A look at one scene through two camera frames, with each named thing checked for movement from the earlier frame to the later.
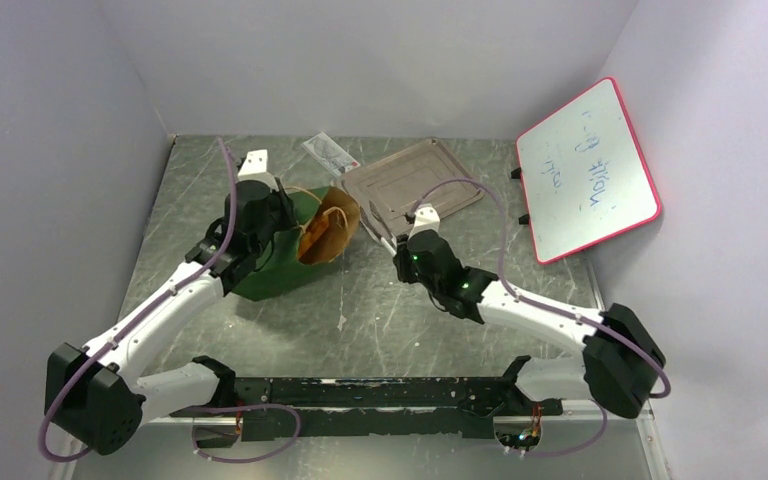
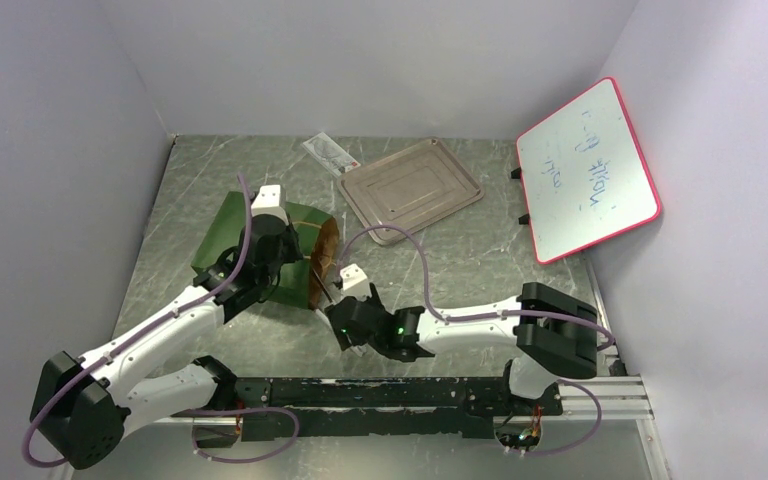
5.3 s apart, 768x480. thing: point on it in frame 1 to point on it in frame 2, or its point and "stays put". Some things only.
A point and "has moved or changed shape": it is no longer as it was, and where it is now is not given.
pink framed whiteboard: x=583 y=175 stays put
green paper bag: x=328 y=221 has moved or changed shape
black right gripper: x=401 y=260 to x=374 y=300
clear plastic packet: x=331 y=154 stays put
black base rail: x=381 y=406 stays put
